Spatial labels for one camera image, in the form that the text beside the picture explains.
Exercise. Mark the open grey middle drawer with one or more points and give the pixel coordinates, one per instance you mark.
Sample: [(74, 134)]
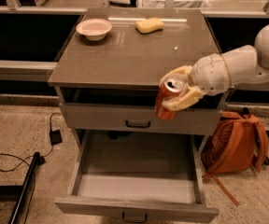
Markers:
[(138, 177)]

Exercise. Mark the black power adapter with cable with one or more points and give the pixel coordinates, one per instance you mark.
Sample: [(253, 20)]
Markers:
[(55, 139)]

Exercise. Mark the yellow sponge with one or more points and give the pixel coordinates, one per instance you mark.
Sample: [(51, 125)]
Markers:
[(149, 25)]

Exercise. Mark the black metal stand leg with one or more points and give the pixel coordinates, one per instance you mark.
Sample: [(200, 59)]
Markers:
[(18, 193)]

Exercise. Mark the closed grey top drawer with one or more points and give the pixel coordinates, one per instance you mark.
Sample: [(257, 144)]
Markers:
[(138, 119)]

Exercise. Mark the white bowl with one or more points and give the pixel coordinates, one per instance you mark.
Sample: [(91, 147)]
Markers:
[(94, 29)]

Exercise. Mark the grey drawer cabinet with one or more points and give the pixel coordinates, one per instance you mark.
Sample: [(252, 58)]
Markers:
[(126, 66)]

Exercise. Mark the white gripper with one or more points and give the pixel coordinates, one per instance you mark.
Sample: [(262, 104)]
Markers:
[(209, 74)]

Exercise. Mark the red coca-cola can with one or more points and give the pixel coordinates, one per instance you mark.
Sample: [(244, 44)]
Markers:
[(169, 88)]

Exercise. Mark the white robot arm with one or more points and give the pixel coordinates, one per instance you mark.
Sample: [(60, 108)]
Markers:
[(248, 64)]

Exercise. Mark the orange backpack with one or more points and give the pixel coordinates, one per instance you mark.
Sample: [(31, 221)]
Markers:
[(240, 141)]

